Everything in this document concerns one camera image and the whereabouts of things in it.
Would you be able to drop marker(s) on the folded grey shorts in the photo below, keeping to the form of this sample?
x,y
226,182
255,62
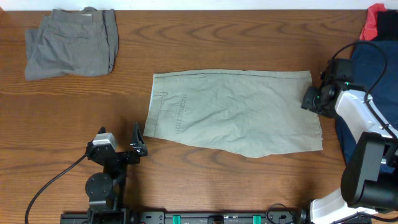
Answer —
x,y
83,43

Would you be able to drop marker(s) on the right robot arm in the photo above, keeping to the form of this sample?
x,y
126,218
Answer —
x,y
364,191

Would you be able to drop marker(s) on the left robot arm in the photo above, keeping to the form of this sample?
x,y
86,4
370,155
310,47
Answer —
x,y
106,189

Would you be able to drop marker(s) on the red cloth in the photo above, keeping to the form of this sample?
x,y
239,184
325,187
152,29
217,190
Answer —
x,y
369,30

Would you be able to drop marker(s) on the khaki beige shorts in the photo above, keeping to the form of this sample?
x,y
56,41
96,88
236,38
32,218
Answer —
x,y
246,112

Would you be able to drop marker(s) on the black cloth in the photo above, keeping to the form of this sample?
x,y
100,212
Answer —
x,y
387,25

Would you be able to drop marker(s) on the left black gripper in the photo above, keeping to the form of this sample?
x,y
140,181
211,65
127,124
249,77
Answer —
x,y
138,147

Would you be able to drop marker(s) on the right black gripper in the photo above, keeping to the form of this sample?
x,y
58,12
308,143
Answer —
x,y
308,102

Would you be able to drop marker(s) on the navy blue garment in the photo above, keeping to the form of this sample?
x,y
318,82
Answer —
x,y
367,67

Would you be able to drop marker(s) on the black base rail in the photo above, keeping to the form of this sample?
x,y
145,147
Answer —
x,y
275,214

